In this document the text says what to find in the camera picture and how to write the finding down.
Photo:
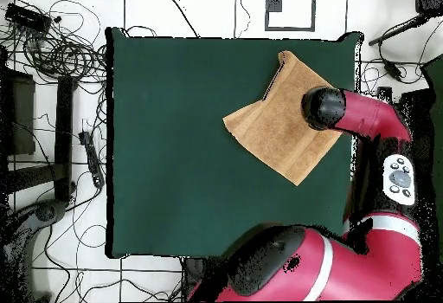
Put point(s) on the black power adapter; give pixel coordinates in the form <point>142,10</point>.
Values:
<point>392,70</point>

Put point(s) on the grey tripod base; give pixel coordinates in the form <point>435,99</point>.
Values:
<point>45,213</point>

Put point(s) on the black device box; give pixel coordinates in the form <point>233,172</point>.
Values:
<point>429,0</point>

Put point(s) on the black rod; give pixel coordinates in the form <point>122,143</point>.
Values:
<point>398,30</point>

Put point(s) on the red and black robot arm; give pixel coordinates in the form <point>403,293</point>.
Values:
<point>367,116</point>

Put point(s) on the black hub box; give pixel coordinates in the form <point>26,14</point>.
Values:
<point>26,17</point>

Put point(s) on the dark green table cloth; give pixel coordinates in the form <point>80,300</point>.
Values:
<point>155,143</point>

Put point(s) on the black power strip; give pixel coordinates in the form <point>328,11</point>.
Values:
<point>91,159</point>

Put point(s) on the dark flat panel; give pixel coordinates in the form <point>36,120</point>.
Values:
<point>22,116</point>
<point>418,104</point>

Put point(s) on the black stand bar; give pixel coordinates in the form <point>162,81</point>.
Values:
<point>64,136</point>
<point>385,91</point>

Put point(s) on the tan terry towel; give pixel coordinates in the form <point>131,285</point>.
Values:
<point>280,133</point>

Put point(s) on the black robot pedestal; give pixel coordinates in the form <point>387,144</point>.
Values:
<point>193,270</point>

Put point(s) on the dark green hanging cloth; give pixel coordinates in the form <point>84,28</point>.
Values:
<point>437,109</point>

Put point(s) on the grey rectangular floor frame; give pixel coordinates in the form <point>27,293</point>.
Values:
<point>290,29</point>

